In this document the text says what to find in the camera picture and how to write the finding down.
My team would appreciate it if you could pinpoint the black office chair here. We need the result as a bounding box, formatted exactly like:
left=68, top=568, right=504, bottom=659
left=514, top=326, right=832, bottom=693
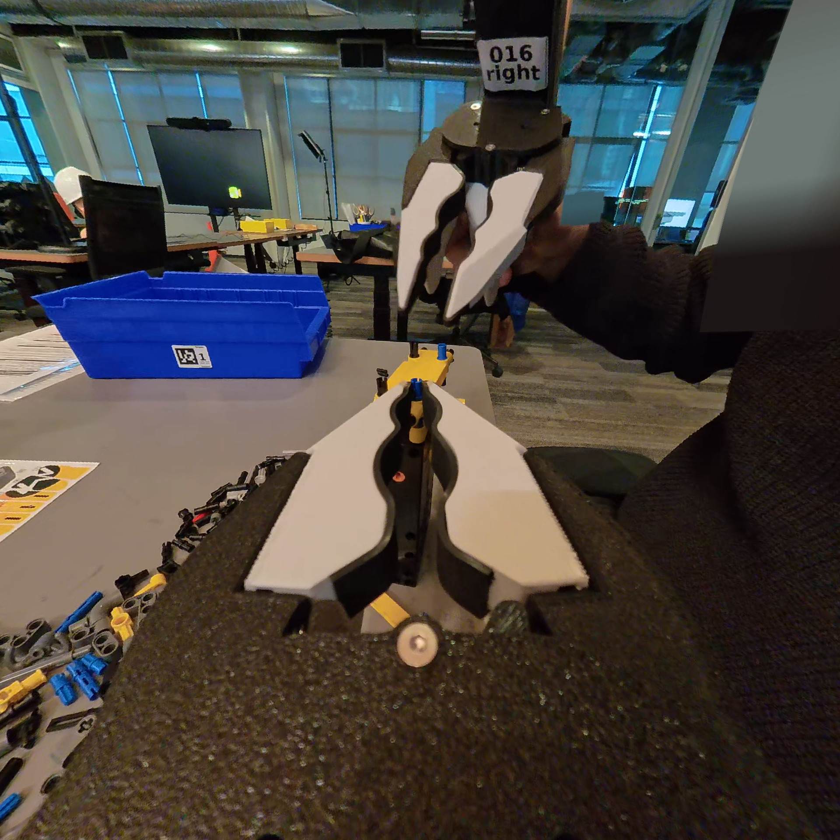
left=79, top=176, right=169, bottom=280
left=528, top=446, right=657, bottom=509

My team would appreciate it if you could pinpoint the person's right hand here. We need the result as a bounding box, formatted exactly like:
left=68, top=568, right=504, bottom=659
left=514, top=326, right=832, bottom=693
left=448, top=206, right=593, bottom=293

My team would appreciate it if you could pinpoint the yellow black toy beam assembly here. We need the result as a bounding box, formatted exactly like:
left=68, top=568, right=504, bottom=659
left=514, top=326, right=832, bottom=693
left=367, top=341, right=468, bottom=634

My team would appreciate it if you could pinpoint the black bag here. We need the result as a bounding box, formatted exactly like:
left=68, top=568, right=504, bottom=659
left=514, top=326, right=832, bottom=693
left=327, top=228, right=403, bottom=265

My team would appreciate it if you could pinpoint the black computer monitor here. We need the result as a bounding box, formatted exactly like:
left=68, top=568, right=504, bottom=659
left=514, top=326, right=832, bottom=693
left=147, top=125, right=273, bottom=212

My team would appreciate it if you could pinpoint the wooden desk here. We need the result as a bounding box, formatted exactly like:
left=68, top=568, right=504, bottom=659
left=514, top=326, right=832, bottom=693
left=0, top=226, right=324, bottom=277
left=295, top=244, right=457, bottom=342

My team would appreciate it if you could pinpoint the person's right forearm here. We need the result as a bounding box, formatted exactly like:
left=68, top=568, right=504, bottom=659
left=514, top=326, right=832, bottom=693
left=521, top=222, right=756, bottom=385

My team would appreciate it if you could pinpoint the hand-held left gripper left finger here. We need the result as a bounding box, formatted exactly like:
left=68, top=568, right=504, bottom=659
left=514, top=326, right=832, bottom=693
left=244, top=383, right=426, bottom=616

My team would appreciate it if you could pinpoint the black light stand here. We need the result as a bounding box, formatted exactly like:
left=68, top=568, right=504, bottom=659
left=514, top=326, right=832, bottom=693
left=298, top=130, right=337, bottom=235

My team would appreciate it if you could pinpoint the silver ventilation duct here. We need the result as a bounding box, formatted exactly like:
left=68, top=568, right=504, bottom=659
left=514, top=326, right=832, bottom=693
left=125, top=36, right=483, bottom=77

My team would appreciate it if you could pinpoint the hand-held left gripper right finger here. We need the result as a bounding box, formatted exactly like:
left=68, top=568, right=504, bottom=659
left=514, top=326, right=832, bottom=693
left=423, top=383, right=590, bottom=619

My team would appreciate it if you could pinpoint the yellow instruction sheet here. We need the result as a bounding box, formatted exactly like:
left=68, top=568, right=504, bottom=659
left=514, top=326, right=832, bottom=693
left=0, top=459, right=101, bottom=544

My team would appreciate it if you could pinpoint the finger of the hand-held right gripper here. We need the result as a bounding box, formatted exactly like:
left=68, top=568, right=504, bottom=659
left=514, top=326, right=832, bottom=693
left=396, top=161, right=468, bottom=314
left=442, top=168, right=547, bottom=327

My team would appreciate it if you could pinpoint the pile of toy building parts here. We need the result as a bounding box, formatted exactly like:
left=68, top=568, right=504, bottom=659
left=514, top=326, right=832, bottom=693
left=0, top=453, right=290, bottom=821

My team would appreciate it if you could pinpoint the blue plastic bin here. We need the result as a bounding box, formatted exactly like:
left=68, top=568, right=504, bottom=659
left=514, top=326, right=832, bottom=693
left=33, top=270, right=332, bottom=380

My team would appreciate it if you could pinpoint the white printed paper sheet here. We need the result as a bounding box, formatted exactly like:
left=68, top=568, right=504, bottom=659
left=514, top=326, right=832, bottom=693
left=0, top=326, right=89, bottom=403

